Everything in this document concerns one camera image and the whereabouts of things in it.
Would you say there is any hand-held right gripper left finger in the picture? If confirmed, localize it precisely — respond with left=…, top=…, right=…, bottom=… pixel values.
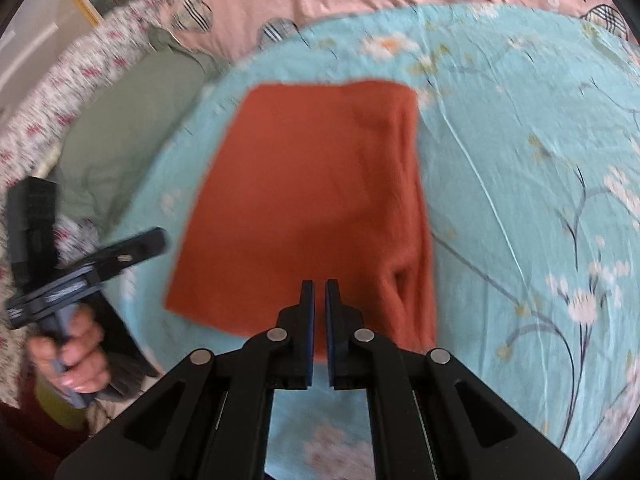
left=54, top=280, right=317, bottom=480

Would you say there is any person's left hand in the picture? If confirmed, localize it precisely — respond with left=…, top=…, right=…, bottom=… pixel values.
left=27, top=305, right=112, bottom=394

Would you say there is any blue floral bed sheet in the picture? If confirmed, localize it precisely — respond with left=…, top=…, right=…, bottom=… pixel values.
left=115, top=2, right=640, bottom=480

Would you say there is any green pillow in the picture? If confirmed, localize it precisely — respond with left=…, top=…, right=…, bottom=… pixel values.
left=50, top=27, right=227, bottom=222

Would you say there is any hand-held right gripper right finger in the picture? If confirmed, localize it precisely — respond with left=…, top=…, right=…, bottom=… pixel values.
left=325, top=279, right=582, bottom=480

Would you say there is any orange knit sweater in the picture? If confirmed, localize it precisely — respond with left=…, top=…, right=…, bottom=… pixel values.
left=164, top=79, right=439, bottom=357

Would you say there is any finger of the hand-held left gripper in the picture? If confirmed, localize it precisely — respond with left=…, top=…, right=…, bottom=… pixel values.
left=87, top=227, right=169, bottom=287

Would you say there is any white floral quilt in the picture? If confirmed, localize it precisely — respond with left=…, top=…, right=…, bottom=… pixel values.
left=0, top=0, right=172, bottom=406

